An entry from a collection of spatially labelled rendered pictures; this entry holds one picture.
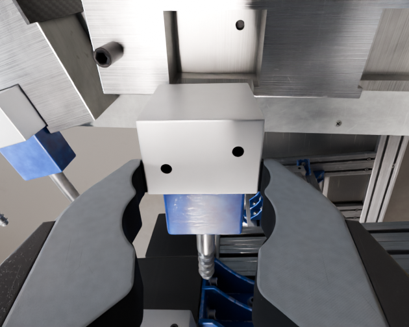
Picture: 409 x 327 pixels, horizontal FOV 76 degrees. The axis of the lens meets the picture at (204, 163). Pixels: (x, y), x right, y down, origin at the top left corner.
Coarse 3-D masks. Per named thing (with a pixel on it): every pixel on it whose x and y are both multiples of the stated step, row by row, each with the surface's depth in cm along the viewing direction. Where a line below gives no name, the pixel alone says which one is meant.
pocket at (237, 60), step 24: (168, 24) 15; (192, 24) 16; (216, 24) 16; (240, 24) 17; (264, 24) 14; (168, 48) 15; (192, 48) 17; (216, 48) 17; (240, 48) 17; (168, 72) 15; (192, 72) 18; (216, 72) 18; (240, 72) 18
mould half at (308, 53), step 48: (96, 0) 14; (144, 0) 13; (192, 0) 13; (240, 0) 13; (288, 0) 13; (336, 0) 13; (384, 0) 12; (96, 48) 15; (144, 48) 15; (288, 48) 14; (336, 48) 14; (288, 96) 15; (336, 96) 15
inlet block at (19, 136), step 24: (0, 96) 19; (24, 96) 21; (0, 120) 19; (24, 120) 20; (0, 144) 20; (24, 144) 22; (48, 144) 22; (24, 168) 23; (48, 168) 23; (72, 192) 26
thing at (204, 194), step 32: (160, 96) 13; (192, 96) 12; (224, 96) 12; (160, 128) 10; (192, 128) 10; (224, 128) 10; (256, 128) 10; (160, 160) 11; (192, 160) 11; (224, 160) 11; (256, 160) 11; (160, 192) 12; (192, 192) 12; (224, 192) 12; (256, 192) 12; (192, 224) 15; (224, 224) 15
